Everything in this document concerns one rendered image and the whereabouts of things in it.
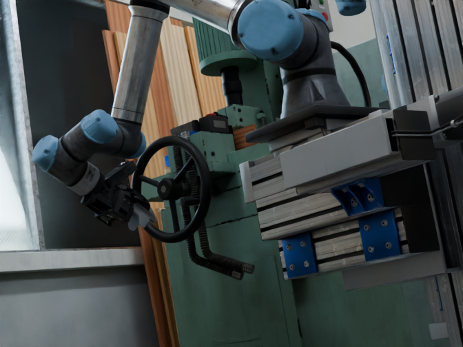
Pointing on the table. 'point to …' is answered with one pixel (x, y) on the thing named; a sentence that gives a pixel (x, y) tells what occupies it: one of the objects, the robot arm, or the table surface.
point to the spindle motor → (219, 50)
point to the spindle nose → (231, 85)
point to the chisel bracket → (241, 116)
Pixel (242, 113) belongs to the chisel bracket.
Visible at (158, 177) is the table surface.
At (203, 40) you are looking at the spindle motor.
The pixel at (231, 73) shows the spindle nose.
